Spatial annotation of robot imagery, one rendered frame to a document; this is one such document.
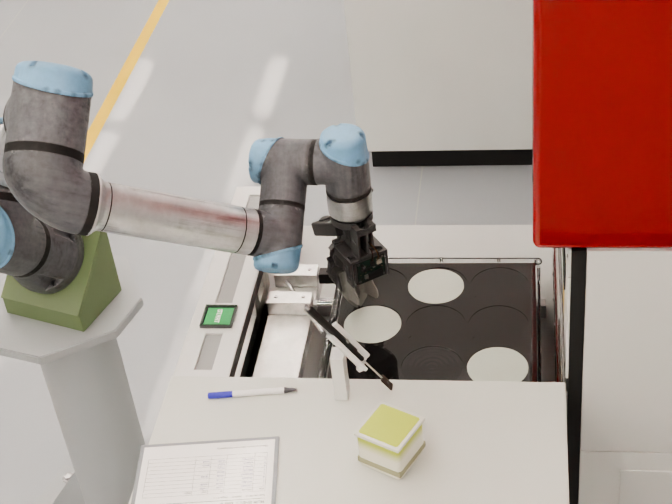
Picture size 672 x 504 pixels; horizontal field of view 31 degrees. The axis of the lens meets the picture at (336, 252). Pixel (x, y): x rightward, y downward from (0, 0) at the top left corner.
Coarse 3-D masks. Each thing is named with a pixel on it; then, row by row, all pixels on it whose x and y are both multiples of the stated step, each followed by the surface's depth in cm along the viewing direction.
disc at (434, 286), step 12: (420, 276) 221; (432, 276) 221; (444, 276) 221; (456, 276) 220; (408, 288) 219; (420, 288) 218; (432, 288) 218; (444, 288) 218; (456, 288) 217; (420, 300) 216; (432, 300) 215; (444, 300) 215
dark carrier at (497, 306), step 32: (384, 288) 220; (480, 288) 217; (512, 288) 216; (416, 320) 212; (448, 320) 211; (480, 320) 210; (512, 320) 209; (384, 352) 206; (416, 352) 205; (448, 352) 204
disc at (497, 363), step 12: (492, 348) 204; (504, 348) 204; (480, 360) 202; (492, 360) 202; (504, 360) 201; (516, 360) 201; (468, 372) 200; (480, 372) 200; (492, 372) 199; (504, 372) 199; (516, 372) 199
